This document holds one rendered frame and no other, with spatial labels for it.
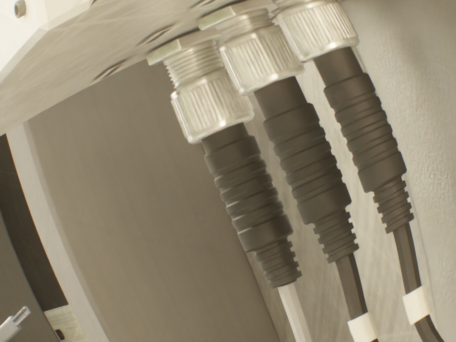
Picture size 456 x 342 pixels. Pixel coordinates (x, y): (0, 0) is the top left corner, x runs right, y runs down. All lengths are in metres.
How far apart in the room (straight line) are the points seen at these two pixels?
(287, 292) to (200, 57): 0.05
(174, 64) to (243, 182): 0.03
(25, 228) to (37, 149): 0.87
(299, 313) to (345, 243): 0.04
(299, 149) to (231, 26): 0.03
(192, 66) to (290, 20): 0.07
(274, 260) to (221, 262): 0.11
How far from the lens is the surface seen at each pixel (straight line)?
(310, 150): 0.63
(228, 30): 0.63
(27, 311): 0.74
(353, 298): 0.63
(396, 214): 0.60
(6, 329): 0.75
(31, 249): 1.63
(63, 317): 1.62
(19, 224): 1.63
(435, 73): 0.63
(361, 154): 0.60
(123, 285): 0.76
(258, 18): 0.63
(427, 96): 0.64
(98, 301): 0.76
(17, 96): 0.60
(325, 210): 0.63
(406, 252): 0.60
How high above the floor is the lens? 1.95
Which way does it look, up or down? 41 degrees down
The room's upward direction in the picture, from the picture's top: 2 degrees counter-clockwise
